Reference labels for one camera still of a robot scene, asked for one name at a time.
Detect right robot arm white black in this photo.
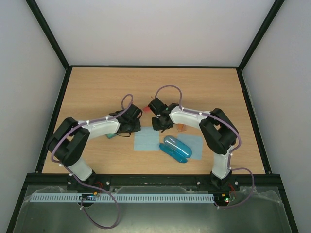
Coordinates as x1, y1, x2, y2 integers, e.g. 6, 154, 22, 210
148, 98, 241, 190

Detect blue transparent glasses case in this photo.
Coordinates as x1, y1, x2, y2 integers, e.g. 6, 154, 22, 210
159, 135, 192, 164

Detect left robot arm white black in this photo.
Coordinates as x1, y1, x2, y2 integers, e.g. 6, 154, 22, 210
46, 104, 142, 181

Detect light blue slotted cable duct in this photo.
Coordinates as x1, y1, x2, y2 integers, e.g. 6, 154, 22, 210
30, 193, 214, 203

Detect red sunglasses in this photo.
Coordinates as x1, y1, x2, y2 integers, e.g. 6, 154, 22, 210
143, 106, 150, 113

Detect green glasses case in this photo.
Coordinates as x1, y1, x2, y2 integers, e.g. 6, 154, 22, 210
105, 133, 116, 139

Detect light blue cleaning cloth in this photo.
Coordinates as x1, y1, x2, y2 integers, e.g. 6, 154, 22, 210
134, 127, 160, 151

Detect black metal frame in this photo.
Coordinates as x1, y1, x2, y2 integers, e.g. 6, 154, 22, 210
7, 0, 298, 233

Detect orange sunglasses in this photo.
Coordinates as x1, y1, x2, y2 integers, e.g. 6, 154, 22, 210
175, 124, 187, 132

